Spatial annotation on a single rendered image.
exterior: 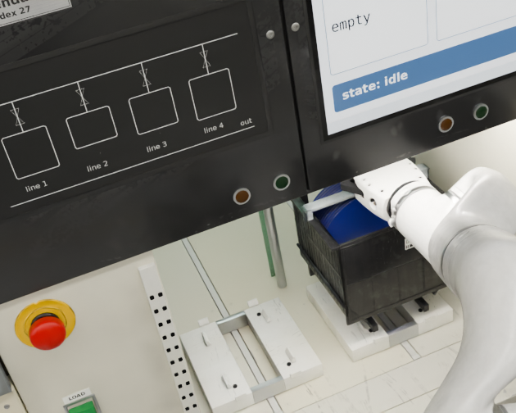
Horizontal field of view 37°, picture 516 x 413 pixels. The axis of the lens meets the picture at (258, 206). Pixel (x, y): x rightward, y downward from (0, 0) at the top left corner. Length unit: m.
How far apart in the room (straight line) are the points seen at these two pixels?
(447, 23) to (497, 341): 0.37
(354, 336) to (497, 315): 0.73
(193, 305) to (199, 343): 0.15
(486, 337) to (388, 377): 0.69
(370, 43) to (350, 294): 0.57
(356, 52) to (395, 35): 0.05
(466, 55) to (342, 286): 0.51
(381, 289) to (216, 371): 0.33
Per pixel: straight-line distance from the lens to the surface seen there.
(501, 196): 1.03
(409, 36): 0.89
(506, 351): 0.72
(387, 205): 1.19
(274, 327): 1.47
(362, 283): 1.32
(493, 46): 0.96
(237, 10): 0.79
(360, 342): 1.42
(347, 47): 0.86
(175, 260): 1.74
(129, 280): 0.90
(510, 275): 0.74
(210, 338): 1.48
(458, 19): 0.92
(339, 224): 1.36
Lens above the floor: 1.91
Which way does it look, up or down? 34 degrees down
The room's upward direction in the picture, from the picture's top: 11 degrees counter-clockwise
